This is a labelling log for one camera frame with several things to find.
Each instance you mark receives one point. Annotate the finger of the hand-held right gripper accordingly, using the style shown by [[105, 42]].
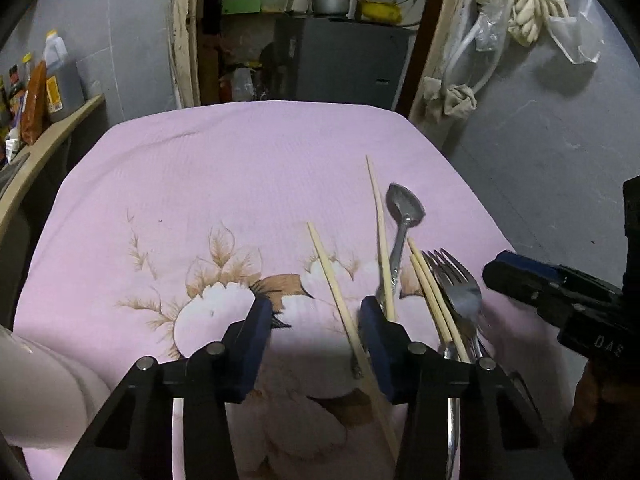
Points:
[[532, 265], [530, 292]]

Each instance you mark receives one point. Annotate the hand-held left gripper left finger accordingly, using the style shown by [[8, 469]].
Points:
[[255, 340]]

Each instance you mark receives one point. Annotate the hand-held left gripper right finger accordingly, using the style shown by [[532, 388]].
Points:
[[372, 327]]

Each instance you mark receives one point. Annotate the metal fork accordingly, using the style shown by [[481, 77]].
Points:
[[439, 270], [465, 297]]

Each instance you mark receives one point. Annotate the wooden chopstick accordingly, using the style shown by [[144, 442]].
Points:
[[332, 280], [378, 215], [431, 285], [426, 295]]

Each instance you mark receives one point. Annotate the metal spoon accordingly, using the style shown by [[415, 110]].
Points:
[[406, 207]]

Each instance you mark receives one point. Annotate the person's right forearm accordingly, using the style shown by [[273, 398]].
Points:
[[605, 400]]

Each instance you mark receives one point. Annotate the pink floral tablecloth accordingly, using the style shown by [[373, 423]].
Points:
[[225, 170]]

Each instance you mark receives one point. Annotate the beige rag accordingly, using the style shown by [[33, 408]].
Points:
[[452, 100]]

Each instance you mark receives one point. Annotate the white container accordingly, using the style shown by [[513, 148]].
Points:
[[35, 385]]

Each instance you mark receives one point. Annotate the clear plastic bag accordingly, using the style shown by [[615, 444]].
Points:
[[575, 35]]

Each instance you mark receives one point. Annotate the clear plastic container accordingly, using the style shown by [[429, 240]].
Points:
[[242, 85]]

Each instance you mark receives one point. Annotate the cream cloth bundle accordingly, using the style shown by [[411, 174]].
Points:
[[530, 5]]

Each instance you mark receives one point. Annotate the grey cabinet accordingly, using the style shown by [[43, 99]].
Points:
[[340, 60]]

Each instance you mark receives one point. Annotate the yellow bundle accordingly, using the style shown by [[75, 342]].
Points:
[[381, 11]]

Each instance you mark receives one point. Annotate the orange packet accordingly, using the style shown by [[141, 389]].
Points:
[[34, 105]]

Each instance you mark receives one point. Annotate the translucent jug with dark liquid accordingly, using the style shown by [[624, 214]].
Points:
[[62, 80]]

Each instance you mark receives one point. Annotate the metal pot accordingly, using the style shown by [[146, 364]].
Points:
[[330, 5]]

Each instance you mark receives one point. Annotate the green box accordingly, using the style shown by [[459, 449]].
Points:
[[241, 6]]

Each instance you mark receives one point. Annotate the dark bottle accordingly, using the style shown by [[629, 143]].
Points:
[[16, 95]]

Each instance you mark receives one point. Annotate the wooden door frame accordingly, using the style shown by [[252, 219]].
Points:
[[182, 35]]

